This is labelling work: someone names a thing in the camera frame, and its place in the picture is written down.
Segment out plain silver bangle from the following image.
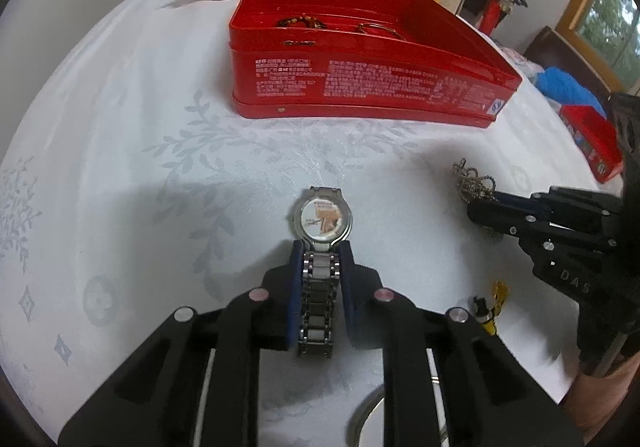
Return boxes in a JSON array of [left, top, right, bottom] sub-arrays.
[[351, 377, 446, 447]]

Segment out blue cloth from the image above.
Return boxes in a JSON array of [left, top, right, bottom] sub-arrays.
[[537, 67, 608, 118]]

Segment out wooden framed window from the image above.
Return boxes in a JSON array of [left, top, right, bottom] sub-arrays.
[[555, 0, 640, 93]]

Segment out silver chain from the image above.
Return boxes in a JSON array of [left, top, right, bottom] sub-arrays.
[[451, 158, 503, 243]]

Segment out yellow black small trinket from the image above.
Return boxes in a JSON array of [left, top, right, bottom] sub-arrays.
[[472, 279, 511, 338]]

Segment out large red tin box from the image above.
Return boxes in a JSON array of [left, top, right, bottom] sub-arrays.
[[228, 0, 523, 129]]

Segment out small red tin box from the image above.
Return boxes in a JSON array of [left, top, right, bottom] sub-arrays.
[[559, 104, 626, 184]]

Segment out twisted silver bangle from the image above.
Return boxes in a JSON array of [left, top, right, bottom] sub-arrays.
[[356, 21, 408, 39]]

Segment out dark wooden headboard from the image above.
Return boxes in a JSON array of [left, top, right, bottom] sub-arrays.
[[525, 26, 613, 103]]

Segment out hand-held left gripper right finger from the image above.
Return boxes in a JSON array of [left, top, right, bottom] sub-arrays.
[[340, 244, 586, 447]]

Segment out person's right forearm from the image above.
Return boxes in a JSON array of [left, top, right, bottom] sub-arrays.
[[562, 357, 640, 433]]

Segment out large brown bead bracelet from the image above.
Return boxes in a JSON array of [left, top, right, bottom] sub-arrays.
[[276, 15, 328, 30]]

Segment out red cloth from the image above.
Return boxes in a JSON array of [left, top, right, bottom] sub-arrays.
[[477, 2, 502, 35]]

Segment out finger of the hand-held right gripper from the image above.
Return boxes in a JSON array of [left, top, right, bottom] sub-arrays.
[[492, 186, 626, 235], [467, 200, 621, 253]]

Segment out silver wristwatch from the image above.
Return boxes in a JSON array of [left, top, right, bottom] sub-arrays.
[[291, 186, 354, 358]]

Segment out white tablecloth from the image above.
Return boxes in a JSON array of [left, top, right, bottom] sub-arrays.
[[0, 0, 626, 447]]

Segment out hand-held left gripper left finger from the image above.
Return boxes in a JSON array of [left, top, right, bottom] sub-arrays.
[[57, 241, 306, 447]]

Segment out floral bedding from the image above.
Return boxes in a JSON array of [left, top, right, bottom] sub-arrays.
[[500, 44, 561, 103]]

